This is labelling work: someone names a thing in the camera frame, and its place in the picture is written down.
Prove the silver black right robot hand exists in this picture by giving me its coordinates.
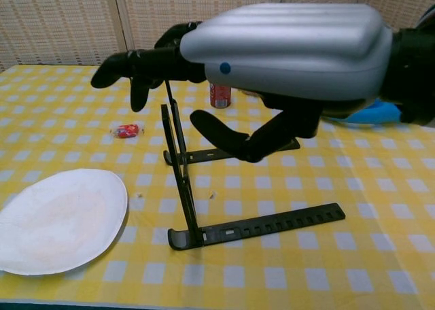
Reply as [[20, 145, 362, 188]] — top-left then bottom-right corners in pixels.
[[90, 2, 395, 164]]

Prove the red soda can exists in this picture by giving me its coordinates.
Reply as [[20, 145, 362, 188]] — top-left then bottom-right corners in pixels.
[[209, 82, 232, 109]]

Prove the black folding laptop stand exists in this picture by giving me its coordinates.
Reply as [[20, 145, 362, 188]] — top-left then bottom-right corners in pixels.
[[159, 80, 347, 251]]

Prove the yellow checkered tablecloth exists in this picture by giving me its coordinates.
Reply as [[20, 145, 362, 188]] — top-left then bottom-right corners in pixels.
[[0, 63, 435, 307]]

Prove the red wrapped candy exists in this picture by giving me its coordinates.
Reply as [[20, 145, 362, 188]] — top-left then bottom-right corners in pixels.
[[109, 122, 146, 140]]

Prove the white paper plate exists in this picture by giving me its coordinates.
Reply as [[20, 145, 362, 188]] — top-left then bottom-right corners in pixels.
[[0, 168, 129, 276]]

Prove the blue pump detergent bottle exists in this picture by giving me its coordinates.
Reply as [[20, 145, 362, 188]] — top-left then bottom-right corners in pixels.
[[326, 99, 405, 124]]

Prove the woven folding screen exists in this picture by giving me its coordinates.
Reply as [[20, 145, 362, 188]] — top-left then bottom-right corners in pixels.
[[0, 0, 435, 66]]

